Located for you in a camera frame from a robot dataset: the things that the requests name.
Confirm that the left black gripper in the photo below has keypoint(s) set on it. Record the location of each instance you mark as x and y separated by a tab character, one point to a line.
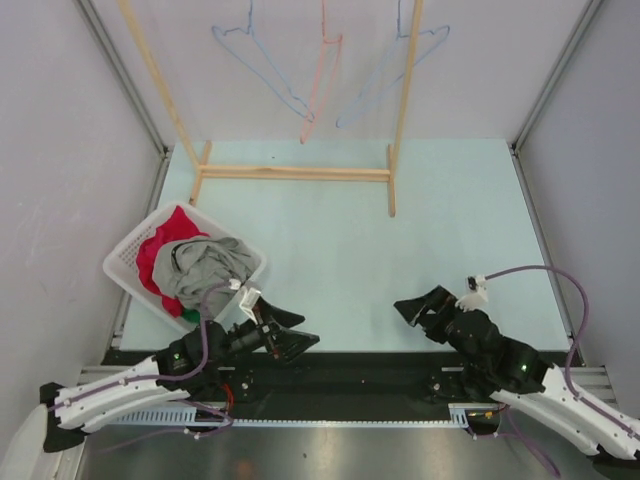
286	344

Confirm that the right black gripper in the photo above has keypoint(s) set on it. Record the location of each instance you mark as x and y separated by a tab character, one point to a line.
437	300

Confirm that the green t shirt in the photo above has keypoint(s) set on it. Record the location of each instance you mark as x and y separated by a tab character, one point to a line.
191	316

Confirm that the grey t shirt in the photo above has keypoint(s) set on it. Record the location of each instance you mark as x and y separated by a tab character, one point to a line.
197	271

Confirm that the red t shirt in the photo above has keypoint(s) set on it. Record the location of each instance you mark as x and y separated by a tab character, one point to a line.
178	227

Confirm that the pink wire hanger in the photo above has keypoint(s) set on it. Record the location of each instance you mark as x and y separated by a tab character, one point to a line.
324	78

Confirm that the blue wire hanger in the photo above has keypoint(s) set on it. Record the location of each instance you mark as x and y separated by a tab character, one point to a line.
243	45
388	71

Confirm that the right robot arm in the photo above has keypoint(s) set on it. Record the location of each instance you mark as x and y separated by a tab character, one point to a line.
514	373

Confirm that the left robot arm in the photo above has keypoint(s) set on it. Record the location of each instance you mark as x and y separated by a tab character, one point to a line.
176	373

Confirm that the white plastic basket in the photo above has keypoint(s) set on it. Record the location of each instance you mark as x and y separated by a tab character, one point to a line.
120	265

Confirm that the wooden clothes rack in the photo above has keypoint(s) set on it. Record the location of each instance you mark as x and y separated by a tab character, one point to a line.
203	170

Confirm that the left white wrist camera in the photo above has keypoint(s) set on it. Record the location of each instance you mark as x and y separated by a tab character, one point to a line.
245	298

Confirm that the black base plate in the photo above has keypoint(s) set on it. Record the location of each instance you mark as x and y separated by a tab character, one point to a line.
349	386

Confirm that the white cable duct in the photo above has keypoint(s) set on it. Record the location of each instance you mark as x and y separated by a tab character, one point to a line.
451	416

